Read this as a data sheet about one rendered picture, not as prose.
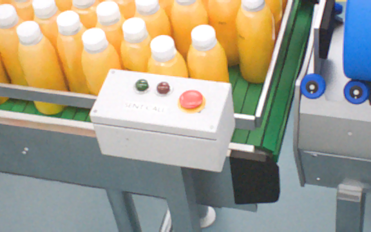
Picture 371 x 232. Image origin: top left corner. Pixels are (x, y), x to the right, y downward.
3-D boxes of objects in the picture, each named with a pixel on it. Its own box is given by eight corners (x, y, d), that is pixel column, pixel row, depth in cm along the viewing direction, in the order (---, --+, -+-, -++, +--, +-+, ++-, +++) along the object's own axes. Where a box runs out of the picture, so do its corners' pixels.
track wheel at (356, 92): (371, 80, 137) (371, 79, 138) (344, 77, 138) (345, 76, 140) (368, 107, 137) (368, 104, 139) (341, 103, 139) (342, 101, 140)
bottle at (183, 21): (174, 57, 158) (161, -12, 145) (207, 48, 159) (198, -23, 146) (184, 81, 153) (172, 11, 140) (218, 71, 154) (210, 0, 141)
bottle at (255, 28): (257, 53, 156) (252, -18, 143) (284, 70, 152) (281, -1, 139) (232, 73, 153) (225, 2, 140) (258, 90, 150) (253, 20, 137)
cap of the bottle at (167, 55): (170, 39, 136) (168, 31, 135) (178, 54, 133) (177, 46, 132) (148, 47, 135) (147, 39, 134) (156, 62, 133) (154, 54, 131)
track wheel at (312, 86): (326, 75, 138) (328, 74, 140) (300, 73, 140) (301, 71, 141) (323, 101, 139) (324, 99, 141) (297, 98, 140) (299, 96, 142)
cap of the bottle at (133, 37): (133, 22, 140) (131, 14, 139) (151, 29, 138) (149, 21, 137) (119, 35, 138) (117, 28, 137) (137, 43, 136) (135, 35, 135)
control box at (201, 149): (221, 173, 125) (215, 131, 118) (101, 154, 130) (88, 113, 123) (236, 124, 132) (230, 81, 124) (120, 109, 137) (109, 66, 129)
